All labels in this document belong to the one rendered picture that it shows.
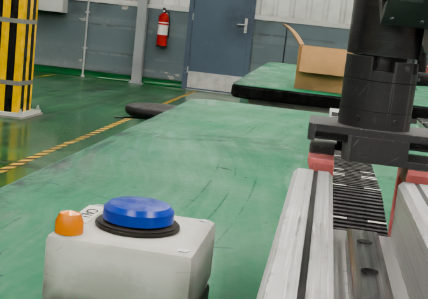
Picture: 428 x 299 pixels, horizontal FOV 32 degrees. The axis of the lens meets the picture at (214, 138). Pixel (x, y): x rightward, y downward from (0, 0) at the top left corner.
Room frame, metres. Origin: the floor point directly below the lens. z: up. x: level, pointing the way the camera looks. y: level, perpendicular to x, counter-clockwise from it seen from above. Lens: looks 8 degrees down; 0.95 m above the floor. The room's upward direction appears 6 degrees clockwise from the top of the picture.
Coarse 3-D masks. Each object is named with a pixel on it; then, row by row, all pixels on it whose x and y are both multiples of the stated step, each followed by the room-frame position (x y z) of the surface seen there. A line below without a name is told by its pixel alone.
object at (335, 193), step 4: (336, 192) 0.71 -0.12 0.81; (340, 192) 0.71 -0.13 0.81; (344, 192) 0.71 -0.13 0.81; (336, 196) 0.70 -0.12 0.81; (340, 196) 0.70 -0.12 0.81; (344, 196) 0.70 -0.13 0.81; (348, 196) 0.70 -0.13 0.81; (352, 196) 0.70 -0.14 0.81; (356, 196) 0.70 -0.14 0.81; (360, 196) 0.70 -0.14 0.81; (364, 196) 0.70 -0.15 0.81; (368, 196) 0.70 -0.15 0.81; (372, 196) 0.70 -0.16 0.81; (376, 196) 0.71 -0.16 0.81; (364, 200) 0.69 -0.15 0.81; (368, 200) 0.69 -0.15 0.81; (372, 200) 0.69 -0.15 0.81; (376, 200) 0.69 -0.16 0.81; (380, 200) 0.69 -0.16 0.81
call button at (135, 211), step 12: (108, 204) 0.41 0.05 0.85; (120, 204) 0.41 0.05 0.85; (132, 204) 0.41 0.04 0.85; (144, 204) 0.41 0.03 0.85; (156, 204) 0.42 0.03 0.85; (168, 204) 0.42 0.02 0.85; (108, 216) 0.40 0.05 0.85; (120, 216) 0.40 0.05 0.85; (132, 216) 0.40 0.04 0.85; (144, 216) 0.40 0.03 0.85; (156, 216) 0.40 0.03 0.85; (168, 216) 0.41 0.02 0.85; (144, 228) 0.40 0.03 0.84
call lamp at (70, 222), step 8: (64, 216) 0.38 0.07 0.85; (72, 216) 0.38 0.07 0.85; (80, 216) 0.39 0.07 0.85; (56, 224) 0.39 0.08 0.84; (64, 224) 0.38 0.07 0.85; (72, 224) 0.38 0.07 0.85; (80, 224) 0.39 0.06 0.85; (56, 232) 0.38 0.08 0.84; (64, 232) 0.38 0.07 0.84; (72, 232) 0.38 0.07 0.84; (80, 232) 0.39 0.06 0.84
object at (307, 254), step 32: (288, 192) 0.45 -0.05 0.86; (320, 192) 0.44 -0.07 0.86; (416, 192) 0.48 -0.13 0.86; (288, 224) 0.36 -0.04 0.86; (320, 224) 0.36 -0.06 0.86; (416, 224) 0.40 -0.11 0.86; (288, 256) 0.30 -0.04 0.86; (320, 256) 0.31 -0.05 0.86; (352, 256) 0.41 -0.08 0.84; (384, 256) 0.46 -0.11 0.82; (416, 256) 0.38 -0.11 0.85; (288, 288) 0.26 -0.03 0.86; (320, 288) 0.27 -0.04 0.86; (352, 288) 0.36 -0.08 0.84; (384, 288) 0.36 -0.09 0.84; (416, 288) 0.37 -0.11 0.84
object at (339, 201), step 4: (336, 200) 0.69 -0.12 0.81; (340, 200) 0.69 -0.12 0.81; (344, 200) 0.69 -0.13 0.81; (348, 200) 0.69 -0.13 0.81; (352, 200) 0.69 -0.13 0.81; (356, 200) 0.69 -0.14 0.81; (360, 200) 0.69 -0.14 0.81; (340, 204) 0.68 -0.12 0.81; (344, 204) 0.68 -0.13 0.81; (348, 204) 0.68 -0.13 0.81; (352, 204) 0.68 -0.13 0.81; (356, 204) 0.68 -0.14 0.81; (360, 204) 0.68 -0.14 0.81; (364, 204) 0.68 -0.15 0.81; (368, 204) 0.68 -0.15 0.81; (372, 204) 0.68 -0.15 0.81; (376, 204) 0.68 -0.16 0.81; (380, 204) 0.68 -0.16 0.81; (372, 208) 0.67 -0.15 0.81; (376, 208) 0.67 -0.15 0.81; (380, 208) 0.67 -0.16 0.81
